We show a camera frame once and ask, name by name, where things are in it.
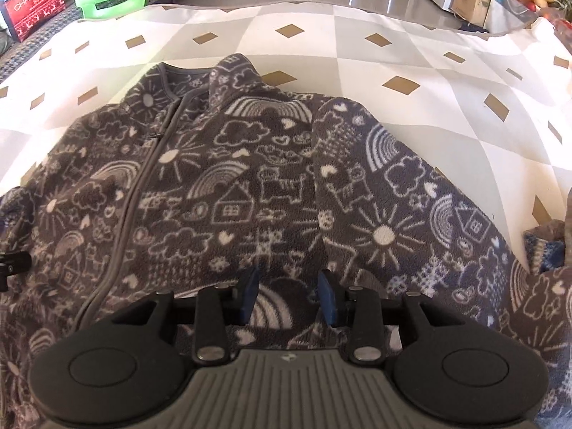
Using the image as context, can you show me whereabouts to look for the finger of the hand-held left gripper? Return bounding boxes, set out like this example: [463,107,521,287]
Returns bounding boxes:
[0,251,32,293]

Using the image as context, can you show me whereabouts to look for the cloth covered side table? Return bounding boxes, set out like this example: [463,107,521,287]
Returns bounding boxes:
[487,0,572,36]

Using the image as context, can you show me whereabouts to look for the cardboard box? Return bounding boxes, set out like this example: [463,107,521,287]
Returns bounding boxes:
[449,0,492,28]

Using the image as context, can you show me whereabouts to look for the grey doodle print fleece jacket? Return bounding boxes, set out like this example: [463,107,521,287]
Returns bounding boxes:
[0,54,572,429]

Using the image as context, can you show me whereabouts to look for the red and navy gift bag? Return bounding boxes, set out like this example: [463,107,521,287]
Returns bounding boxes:
[0,0,67,43]

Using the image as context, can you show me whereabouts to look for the grey-green cushions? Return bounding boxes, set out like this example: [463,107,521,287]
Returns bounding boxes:
[0,0,188,85]

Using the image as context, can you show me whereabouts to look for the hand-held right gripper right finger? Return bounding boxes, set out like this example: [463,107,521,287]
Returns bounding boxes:
[316,270,468,365]

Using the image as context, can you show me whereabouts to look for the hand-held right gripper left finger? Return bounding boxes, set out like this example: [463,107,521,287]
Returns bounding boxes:
[109,267,261,365]

